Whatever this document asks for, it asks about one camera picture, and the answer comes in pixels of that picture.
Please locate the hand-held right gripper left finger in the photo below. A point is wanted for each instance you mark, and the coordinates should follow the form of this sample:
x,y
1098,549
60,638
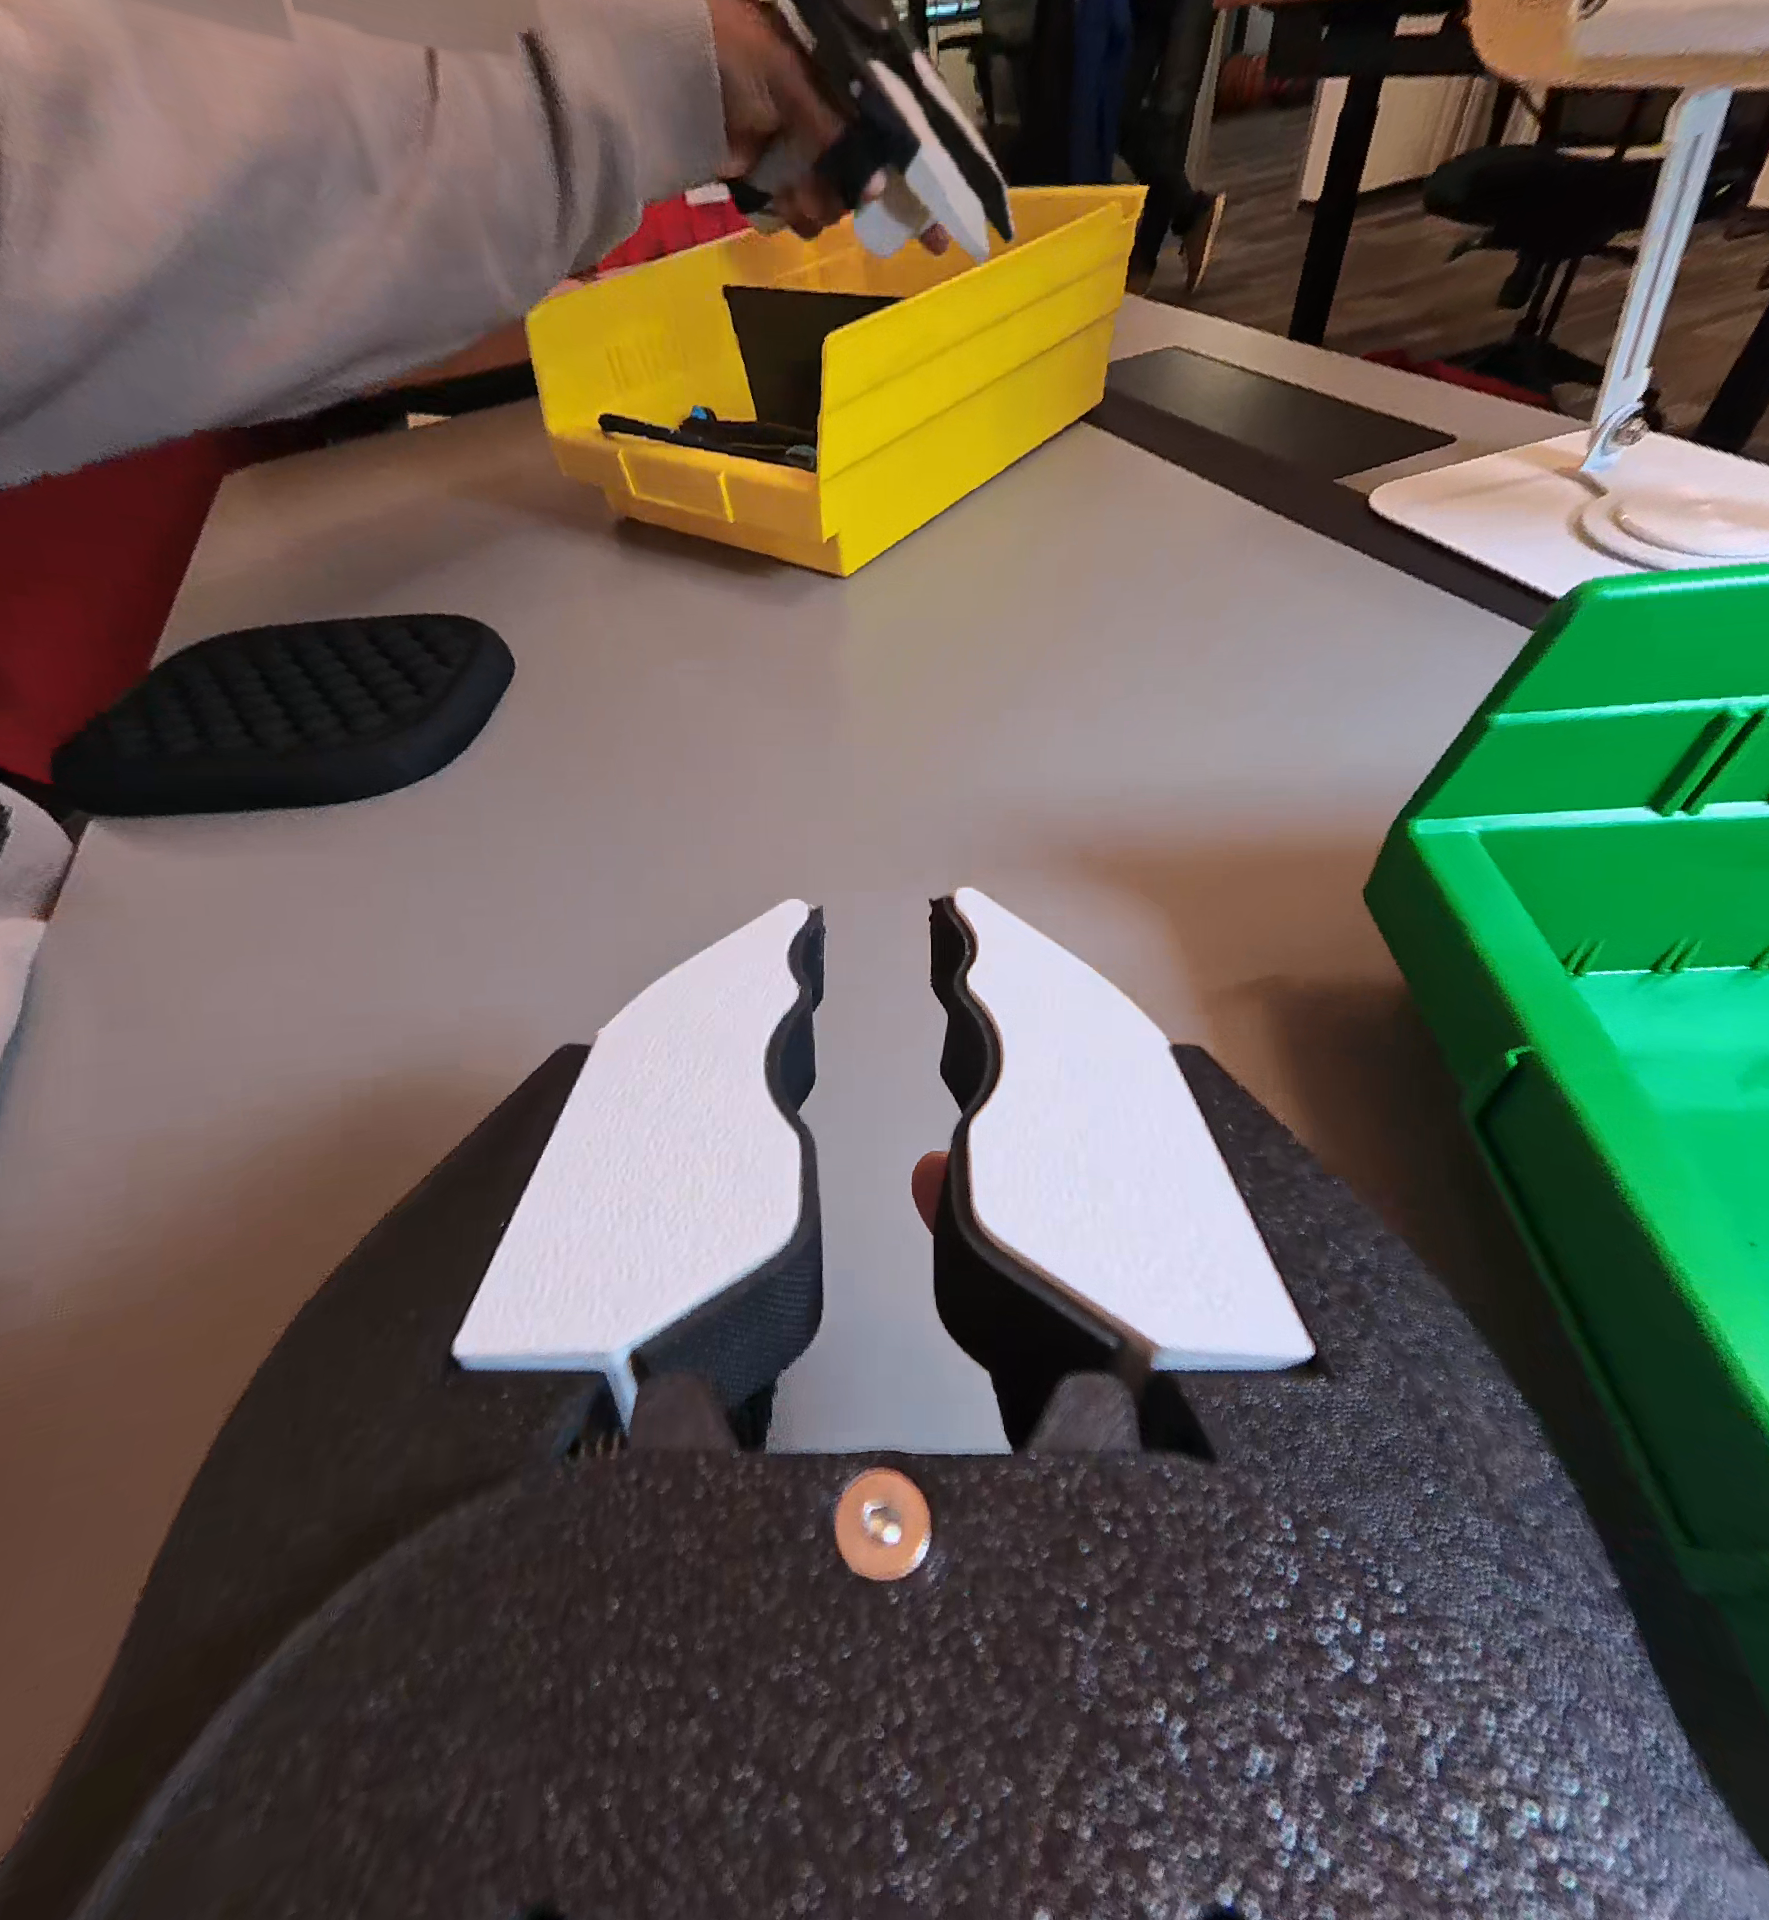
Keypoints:
x,y
657,1172

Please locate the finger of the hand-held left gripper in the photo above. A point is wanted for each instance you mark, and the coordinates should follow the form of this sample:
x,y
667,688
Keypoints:
x,y
933,104
922,211

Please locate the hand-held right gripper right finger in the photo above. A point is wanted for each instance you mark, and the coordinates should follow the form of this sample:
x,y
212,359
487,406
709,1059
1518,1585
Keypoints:
x,y
1109,1172

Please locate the yellow plastic bin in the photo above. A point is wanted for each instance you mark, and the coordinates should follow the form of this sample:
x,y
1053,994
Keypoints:
x,y
943,388

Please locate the green plastic bin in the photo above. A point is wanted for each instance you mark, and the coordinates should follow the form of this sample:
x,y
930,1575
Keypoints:
x,y
1650,1049

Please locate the person's left forearm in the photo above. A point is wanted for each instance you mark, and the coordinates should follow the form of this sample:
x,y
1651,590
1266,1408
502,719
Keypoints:
x,y
298,181

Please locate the person's left hand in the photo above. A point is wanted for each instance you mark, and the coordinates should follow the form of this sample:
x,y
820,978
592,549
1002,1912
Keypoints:
x,y
763,91

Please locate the person's right hand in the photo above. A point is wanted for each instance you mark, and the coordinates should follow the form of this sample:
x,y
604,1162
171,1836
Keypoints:
x,y
930,1195

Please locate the black bin divider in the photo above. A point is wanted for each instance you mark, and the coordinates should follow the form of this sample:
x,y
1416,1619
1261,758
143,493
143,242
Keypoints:
x,y
787,353

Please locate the red plastic bin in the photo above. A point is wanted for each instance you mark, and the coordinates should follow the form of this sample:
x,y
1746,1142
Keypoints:
x,y
674,242

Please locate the background desk with black legs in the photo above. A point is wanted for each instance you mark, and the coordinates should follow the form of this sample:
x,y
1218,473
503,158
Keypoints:
x,y
1340,152

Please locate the black textured wrist rest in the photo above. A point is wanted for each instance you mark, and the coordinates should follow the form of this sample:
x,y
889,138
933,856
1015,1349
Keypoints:
x,y
283,705

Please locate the black office chair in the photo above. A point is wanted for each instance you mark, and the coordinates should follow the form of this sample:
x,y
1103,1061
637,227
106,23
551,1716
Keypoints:
x,y
1545,204

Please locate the white desk stand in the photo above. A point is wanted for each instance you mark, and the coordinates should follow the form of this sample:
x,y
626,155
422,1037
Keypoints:
x,y
1498,517

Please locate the red cloth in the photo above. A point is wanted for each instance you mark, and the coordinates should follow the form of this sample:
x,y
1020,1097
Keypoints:
x,y
60,602

